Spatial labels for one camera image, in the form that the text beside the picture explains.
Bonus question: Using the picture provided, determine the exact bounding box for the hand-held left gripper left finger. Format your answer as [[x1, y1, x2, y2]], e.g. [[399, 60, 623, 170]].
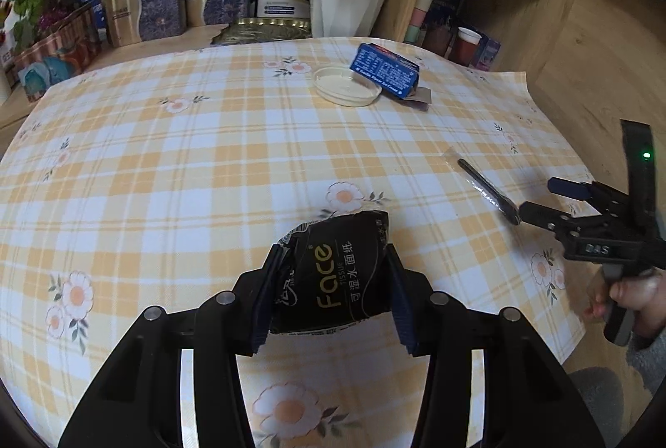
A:
[[57, 242, 292, 448]]

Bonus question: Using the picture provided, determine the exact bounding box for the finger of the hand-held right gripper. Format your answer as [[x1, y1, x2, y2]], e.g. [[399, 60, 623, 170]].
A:
[[519, 201, 579, 236], [547, 176, 600, 205]]

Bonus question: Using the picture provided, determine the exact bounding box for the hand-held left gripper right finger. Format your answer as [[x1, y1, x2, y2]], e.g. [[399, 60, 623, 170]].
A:
[[384, 245, 607, 448]]

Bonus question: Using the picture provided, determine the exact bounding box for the black utensil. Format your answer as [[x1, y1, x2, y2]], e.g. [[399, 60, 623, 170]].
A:
[[446, 147, 522, 226]]

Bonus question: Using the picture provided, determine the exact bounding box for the silver foil wrapper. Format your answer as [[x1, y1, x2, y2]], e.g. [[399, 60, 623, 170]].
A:
[[268, 210, 391, 337]]

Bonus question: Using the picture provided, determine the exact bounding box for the person's right hand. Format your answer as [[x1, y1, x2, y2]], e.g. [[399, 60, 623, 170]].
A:
[[585, 268, 666, 325]]

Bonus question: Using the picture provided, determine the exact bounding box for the small blue carton box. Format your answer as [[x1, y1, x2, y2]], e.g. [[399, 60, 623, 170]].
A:
[[475, 34, 504, 72]]

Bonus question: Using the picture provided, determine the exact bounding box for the yellow plaid floral tablecloth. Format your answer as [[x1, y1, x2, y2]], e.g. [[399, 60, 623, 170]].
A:
[[0, 35, 590, 448]]

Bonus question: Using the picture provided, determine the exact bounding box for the small dark foil wrapper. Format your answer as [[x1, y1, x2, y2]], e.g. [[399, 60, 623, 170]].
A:
[[405, 88, 433, 112]]

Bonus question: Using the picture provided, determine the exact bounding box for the red paper cup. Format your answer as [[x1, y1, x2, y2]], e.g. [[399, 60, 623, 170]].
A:
[[455, 26, 483, 67]]

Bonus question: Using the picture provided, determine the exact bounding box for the brown cup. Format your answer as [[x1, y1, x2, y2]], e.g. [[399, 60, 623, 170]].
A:
[[426, 26, 455, 60]]

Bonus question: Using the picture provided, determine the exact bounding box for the blue milk carton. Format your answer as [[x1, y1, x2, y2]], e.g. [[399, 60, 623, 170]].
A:
[[349, 42, 420, 100]]

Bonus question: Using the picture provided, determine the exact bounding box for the dark blue picture box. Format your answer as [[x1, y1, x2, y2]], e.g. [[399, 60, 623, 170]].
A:
[[431, 0, 465, 31]]

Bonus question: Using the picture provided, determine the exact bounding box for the white plastic lid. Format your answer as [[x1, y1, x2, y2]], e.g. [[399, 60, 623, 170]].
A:
[[311, 66, 380, 107]]

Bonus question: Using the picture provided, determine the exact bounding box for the stack of pastel cups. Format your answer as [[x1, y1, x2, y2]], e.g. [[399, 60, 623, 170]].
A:
[[405, 0, 441, 45]]

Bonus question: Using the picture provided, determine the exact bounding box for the gold metal tray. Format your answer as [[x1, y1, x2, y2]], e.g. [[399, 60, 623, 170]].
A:
[[210, 15, 313, 46]]

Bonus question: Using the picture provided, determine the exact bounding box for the scalloped flower basket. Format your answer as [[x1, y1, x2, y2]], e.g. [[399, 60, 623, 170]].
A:
[[12, 5, 103, 104]]

